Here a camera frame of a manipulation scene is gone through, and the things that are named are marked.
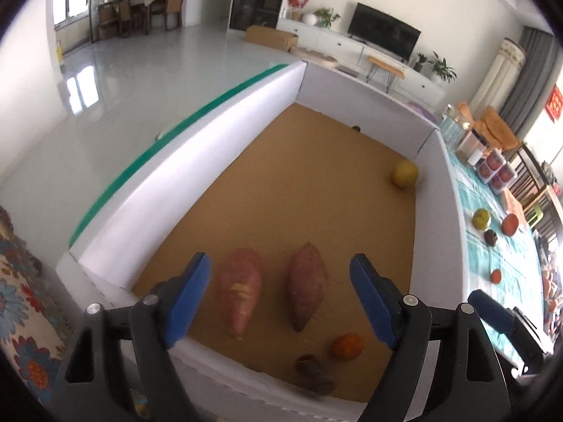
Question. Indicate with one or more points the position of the wooden dining table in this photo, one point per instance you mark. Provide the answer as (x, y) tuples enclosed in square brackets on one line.
[(145, 2)]

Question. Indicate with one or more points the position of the small orange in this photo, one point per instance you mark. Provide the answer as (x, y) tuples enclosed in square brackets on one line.
[(347, 346), (496, 276)]

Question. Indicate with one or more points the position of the wooden bench with metal legs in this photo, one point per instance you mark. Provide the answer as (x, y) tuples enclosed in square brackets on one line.
[(385, 65)]

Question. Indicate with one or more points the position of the brown cardboard box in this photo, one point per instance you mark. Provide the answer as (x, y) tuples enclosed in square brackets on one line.
[(270, 37)]

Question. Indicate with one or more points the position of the reddish sweet potato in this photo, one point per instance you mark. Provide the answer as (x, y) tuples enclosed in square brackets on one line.
[(306, 285), (240, 292)]

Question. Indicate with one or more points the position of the small yellow-green fruit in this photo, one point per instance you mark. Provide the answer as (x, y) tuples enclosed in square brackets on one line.
[(481, 218)]

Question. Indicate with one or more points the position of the green plaid tablecloth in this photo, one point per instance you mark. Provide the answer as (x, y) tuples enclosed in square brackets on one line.
[(519, 263)]

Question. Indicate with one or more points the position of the leafy green houseplant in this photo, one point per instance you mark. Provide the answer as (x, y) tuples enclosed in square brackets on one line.
[(327, 17)]

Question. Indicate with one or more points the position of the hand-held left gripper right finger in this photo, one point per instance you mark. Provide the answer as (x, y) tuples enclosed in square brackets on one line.
[(374, 303)]

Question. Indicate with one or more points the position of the covered standing air conditioner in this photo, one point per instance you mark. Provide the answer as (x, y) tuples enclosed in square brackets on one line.
[(501, 74)]

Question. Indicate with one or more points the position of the grey curtain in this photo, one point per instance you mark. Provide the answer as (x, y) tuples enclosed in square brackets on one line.
[(530, 74)]

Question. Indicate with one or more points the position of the small potted plant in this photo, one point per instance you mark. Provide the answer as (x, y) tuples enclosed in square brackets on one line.
[(420, 60)]

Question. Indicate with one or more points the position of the clear boxes of red fruit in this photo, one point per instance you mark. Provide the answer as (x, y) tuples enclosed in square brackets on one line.
[(505, 179)]

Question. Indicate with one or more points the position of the flat-screen television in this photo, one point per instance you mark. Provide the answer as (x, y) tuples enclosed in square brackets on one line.
[(382, 33)]

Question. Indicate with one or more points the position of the clear glass jar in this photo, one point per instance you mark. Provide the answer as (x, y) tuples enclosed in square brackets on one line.
[(453, 123)]

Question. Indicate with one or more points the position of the white television cabinet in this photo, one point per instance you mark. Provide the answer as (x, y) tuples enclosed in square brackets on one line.
[(343, 44)]

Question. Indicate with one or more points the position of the red wall hanging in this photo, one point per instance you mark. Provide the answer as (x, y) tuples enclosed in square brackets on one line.
[(556, 103)]

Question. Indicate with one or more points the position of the large green potted plant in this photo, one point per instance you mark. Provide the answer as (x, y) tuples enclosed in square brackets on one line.
[(442, 67)]

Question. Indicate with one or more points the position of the red flower bouquet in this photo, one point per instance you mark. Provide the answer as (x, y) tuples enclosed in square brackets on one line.
[(298, 2)]

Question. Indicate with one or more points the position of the dark wooden chair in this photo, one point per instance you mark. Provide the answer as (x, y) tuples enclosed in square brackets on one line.
[(528, 176)]

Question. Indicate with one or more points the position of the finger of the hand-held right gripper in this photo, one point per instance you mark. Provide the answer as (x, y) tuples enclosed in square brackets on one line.
[(490, 310)]

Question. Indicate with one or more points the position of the white cardboard box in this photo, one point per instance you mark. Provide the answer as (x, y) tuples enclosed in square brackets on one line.
[(176, 162)]

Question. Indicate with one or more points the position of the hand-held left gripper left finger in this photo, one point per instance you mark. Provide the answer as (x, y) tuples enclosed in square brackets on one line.
[(187, 303)]

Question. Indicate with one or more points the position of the orange lounge chair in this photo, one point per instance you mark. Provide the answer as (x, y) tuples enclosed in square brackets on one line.
[(495, 125)]

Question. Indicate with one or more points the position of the black-lidded glass jar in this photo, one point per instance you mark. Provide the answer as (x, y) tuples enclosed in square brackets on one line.
[(473, 147)]

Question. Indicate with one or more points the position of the floral sofa cover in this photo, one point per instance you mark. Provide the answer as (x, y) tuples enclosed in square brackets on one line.
[(26, 316)]

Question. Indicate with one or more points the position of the white round vase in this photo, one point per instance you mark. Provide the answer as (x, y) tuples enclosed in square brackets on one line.
[(310, 19)]

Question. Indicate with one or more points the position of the large yellow citrus fruit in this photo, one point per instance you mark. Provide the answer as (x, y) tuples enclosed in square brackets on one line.
[(405, 174)]

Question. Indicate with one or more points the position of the wooden dining chair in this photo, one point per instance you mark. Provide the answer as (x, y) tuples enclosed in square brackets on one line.
[(173, 6), (125, 15)]

